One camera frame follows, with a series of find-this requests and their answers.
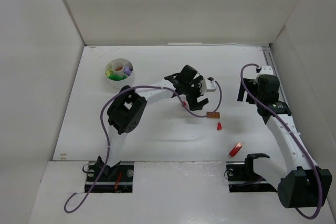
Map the orange lego plate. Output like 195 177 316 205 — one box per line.
206 112 220 119

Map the red lego brick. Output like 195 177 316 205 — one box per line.
229 143 242 157

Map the purple lego assembly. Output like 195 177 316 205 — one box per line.
123 65 133 76

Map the orange lego brick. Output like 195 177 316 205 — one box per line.
113 63 124 71

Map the dark green lego plate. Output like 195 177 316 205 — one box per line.
108 74 127 81

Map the pale yellow-green lego piece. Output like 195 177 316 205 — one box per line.
106 69 113 77

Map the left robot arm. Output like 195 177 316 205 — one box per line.
103 65 218 177

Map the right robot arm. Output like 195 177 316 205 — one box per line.
237 74 332 210

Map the red lego slope piece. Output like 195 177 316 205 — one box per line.
217 122 222 130

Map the white round divided container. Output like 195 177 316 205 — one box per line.
104 58 135 89

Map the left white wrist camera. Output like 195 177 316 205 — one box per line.
201 79 217 94

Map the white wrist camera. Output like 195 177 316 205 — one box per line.
201 79 217 94
256 65 275 76

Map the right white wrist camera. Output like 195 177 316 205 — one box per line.
256 65 275 76

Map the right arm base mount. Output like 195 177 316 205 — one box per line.
224 153 277 193

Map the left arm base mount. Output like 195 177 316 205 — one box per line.
82 156 134 194

